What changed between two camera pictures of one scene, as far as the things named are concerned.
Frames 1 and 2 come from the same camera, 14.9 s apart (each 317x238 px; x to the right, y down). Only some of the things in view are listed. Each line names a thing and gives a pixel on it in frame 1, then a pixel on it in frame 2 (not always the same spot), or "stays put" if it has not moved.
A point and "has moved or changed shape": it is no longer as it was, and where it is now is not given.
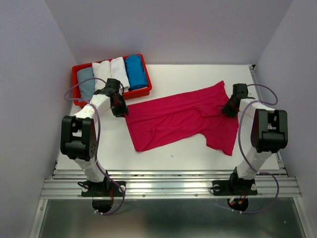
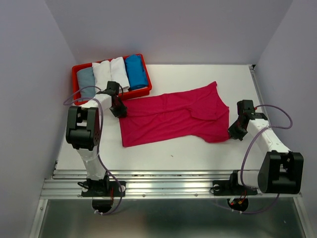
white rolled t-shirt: (118, 71) stays put
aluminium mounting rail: (171, 184) stays put
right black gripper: (226, 109) -> (234, 134)
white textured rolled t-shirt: (102, 70) stays put
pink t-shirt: (195, 112) has moved or changed shape
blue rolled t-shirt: (136, 74) stays put
